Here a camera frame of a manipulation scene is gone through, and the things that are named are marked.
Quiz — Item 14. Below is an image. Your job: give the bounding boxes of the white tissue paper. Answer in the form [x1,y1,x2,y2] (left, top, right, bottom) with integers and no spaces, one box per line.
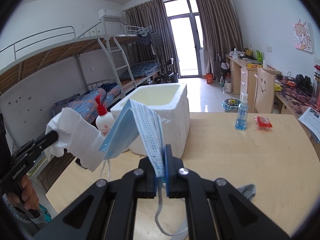
[44,108,105,172]

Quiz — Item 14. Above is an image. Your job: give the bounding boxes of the blue face mask stack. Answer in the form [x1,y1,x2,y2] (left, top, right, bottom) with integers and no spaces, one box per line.
[97,98,189,237]

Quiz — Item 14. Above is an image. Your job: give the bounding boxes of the person's left hand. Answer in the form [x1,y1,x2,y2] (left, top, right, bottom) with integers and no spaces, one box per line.
[6,174,40,210]

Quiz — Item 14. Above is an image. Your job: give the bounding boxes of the grey cloth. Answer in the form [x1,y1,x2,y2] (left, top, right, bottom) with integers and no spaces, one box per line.
[238,184,256,201]

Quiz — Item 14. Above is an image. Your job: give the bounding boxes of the blue plaid quilt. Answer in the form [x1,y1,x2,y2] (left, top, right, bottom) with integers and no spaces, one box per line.
[50,83,120,124]

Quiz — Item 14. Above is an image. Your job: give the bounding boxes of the white lotion pump bottle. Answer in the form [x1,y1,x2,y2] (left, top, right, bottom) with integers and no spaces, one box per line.
[95,95,113,136]

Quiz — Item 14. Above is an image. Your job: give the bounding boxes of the metal bunk bed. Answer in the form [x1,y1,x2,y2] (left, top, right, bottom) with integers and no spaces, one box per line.
[1,25,159,145]

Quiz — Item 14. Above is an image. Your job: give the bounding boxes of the blue spray bottle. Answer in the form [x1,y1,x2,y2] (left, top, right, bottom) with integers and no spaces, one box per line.
[235,92,249,131]

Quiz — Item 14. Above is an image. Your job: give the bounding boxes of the red snack packet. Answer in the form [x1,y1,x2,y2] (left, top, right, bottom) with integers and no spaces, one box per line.
[255,116,273,130]

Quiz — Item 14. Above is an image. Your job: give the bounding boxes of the white styrofoam box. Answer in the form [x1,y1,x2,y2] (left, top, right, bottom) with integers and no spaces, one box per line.
[109,83,190,159]

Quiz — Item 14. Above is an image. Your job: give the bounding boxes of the wooden smiley chair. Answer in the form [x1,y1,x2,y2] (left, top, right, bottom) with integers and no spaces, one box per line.
[254,68,274,114]

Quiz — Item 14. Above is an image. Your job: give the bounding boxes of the printed paper sheet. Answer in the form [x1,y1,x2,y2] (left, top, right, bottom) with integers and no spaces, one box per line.
[298,107,320,143]

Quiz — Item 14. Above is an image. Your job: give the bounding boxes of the black folding chair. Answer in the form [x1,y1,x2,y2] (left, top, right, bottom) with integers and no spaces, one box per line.
[154,58,178,84]

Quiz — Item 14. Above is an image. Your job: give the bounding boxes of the wooden desk with drawers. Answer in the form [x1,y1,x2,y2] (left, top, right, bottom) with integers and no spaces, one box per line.
[226,55,257,112]

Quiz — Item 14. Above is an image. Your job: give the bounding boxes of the white air conditioner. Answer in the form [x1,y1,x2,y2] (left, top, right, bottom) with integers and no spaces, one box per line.
[98,9,123,20]

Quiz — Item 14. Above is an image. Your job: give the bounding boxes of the left brown curtain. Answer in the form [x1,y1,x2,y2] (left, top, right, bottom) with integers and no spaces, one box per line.
[125,0,180,73]

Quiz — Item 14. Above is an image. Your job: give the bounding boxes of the brown curtain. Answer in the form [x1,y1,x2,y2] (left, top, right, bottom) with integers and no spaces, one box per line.
[125,0,180,73]
[196,0,244,74]

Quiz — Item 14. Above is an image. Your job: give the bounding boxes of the right brown curtain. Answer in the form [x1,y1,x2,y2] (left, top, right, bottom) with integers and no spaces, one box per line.
[196,0,244,74]

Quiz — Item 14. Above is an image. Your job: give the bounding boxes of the glass balcony door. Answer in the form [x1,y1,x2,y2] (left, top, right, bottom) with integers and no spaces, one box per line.
[164,0,203,77]

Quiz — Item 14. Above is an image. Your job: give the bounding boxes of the anime wall picture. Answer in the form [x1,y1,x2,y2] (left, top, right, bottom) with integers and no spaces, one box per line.
[293,19,313,53]

